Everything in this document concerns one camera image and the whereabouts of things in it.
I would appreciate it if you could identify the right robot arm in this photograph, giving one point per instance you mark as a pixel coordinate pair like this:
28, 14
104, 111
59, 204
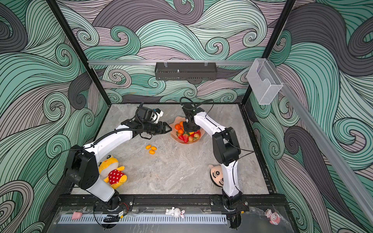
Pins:
226, 148

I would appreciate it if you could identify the black wall tray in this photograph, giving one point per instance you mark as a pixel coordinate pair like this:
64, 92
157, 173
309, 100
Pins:
186, 72

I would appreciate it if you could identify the small pink eraser toy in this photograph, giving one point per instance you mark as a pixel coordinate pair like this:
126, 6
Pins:
76, 216

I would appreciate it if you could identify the pink pig figurine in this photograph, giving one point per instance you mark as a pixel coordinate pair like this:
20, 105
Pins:
273, 217

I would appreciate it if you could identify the pink fruit bowl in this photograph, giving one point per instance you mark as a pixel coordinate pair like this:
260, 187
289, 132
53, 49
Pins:
175, 135

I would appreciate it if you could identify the white slotted cable duct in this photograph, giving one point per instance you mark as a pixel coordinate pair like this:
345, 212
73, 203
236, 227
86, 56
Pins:
148, 219

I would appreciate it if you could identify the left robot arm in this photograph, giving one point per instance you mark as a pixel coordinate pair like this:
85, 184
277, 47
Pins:
94, 170

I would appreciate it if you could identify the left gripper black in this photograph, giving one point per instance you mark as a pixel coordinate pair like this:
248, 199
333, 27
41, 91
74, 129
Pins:
160, 130

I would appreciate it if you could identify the pig-face plush doll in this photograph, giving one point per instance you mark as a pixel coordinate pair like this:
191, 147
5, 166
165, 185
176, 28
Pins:
216, 175

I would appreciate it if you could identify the clear plastic wall bin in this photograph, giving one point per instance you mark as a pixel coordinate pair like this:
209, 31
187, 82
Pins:
264, 79

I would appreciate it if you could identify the strawberry cluster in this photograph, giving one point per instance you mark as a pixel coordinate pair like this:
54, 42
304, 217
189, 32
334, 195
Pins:
184, 138

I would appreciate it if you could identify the aluminium rail wall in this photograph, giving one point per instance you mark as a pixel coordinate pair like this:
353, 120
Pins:
136, 62
306, 100

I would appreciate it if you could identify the yellow plush toy red dress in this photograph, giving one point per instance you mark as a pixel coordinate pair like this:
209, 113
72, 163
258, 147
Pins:
112, 173

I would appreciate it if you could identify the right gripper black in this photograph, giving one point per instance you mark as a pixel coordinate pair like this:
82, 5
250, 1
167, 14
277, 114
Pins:
186, 128

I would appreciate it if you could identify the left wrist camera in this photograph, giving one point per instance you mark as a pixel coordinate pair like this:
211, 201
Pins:
157, 114

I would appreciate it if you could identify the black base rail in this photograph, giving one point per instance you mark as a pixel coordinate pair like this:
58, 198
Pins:
211, 202

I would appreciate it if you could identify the aluminium rail right wall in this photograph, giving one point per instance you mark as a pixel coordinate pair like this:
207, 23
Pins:
306, 100

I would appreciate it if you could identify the aluminium rail back wall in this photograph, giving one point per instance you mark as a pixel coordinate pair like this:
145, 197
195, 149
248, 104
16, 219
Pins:
136, 62

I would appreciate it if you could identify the white bunny figurine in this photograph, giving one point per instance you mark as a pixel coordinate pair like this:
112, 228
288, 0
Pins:
175, 212

